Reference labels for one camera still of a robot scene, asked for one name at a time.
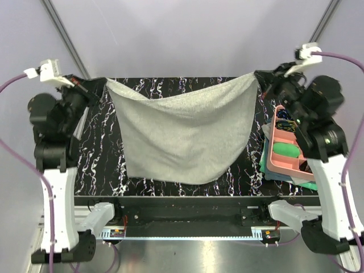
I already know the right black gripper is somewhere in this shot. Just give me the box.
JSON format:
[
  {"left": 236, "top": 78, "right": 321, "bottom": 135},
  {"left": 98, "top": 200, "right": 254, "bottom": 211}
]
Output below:
[{"left": 254, "top": 60, "right": 309, "bottom": 125}]

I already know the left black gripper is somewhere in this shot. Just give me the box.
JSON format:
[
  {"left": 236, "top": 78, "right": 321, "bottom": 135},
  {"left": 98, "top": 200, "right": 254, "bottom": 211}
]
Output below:
[{"left": 57, "top": 72, "right": 108, "bottom": 131}]

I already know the grey cloth napkin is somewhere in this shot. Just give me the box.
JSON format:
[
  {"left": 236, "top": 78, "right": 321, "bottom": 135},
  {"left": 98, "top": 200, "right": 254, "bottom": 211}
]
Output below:
[{"left": 106, "top": 73, "right": 258, "bottom": 185}]

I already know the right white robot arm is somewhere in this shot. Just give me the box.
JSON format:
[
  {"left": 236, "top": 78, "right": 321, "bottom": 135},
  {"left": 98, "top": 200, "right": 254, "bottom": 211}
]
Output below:
[{"left": 254, "top": 63, "right": 363, "bottom": 255}]

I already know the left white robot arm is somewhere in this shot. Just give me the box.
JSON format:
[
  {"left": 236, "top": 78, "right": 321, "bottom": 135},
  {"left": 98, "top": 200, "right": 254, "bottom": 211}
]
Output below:
[{"left": 28, "top": 75, "right": 123, "bottom": 264}]

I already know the blue patterned napkin roll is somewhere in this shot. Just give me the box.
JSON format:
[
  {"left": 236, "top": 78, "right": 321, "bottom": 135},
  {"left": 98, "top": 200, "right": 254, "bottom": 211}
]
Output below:
[{"left": 276, "top": 109, "right": 292, "bottom": 120}]

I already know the yellow patterned napkin roll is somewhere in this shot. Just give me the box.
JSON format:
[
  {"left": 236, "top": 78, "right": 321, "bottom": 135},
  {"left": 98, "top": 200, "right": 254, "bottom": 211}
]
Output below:
[{"left": 275, "top": 120, "right": 296, "bottom": 133}]

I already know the green napkin roll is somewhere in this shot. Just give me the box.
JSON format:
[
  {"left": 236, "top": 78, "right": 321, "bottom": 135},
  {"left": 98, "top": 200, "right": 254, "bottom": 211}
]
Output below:
[{"left": 272, "top": 142, "right": 300, "bottom": 158}]

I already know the dark brown napkin roll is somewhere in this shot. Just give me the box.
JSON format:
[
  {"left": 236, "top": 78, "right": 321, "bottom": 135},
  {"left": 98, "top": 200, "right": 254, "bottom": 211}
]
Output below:
[{"left": 299, "top": 162, "right": 312, "bottom": 173}]

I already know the stack of coloured cloths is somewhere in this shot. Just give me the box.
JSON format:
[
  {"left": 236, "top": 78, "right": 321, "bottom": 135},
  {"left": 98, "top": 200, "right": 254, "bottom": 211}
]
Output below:
[{"left": 259, "top": 122, "right": 319, "bottom": 191}]

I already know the black marble pattern mat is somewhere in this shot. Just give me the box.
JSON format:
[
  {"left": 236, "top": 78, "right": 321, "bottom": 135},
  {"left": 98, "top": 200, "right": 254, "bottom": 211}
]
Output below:
[{"left": 75, "top": 92, "right": 316, "bottom": 197}]

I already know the pink divided tray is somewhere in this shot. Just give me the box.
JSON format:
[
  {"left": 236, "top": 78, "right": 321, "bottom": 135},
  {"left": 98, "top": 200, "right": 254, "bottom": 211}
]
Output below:
[{"left": 266, "top": 105, "right": 315, "bottom": 181}]

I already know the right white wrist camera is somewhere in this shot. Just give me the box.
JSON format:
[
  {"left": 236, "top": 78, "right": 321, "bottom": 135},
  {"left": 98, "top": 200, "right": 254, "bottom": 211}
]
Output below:
[{"left": 284, "top": 42, "right": 322, "bottom": 77}]

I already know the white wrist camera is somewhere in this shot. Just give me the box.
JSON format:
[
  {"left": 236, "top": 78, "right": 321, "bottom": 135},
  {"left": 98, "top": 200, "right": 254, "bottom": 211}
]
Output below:
[
  {"left": 284, "top": 42, "right": 322, "bottom": 77},
  {"left": 23, "top": 59, "right": 75, "bottom": 89}
]

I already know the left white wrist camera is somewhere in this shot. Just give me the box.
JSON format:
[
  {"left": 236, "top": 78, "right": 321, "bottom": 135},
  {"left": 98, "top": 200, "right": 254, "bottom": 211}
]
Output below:
[{"left": 23, "top": 59, "right": 75, "bottom": 89}]

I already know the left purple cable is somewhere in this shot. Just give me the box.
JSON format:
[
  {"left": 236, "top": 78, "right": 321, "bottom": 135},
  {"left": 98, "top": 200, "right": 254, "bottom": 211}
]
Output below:
[{"left": 0, "top": 72, "right": 120, "bottom": 273}]

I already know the purple cable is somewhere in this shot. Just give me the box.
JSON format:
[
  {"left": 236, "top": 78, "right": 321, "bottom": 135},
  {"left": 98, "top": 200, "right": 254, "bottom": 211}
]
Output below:
[
  {"left": 0, "top": 72, "right": 120, "bottom": 273},
  {"left": 235, "top": 51, "right": 364, "bottom": 273}
]

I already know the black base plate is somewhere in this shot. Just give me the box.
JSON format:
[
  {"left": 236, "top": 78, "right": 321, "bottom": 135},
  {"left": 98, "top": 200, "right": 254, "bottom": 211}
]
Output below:
[{"left": 75, "top": 196, "right": 292, "bottom": 238}]

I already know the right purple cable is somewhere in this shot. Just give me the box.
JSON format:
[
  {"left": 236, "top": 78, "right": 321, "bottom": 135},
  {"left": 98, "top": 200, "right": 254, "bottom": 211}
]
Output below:
[{"left": 235, "top": 51, "right": 364, "bottom": 273}]

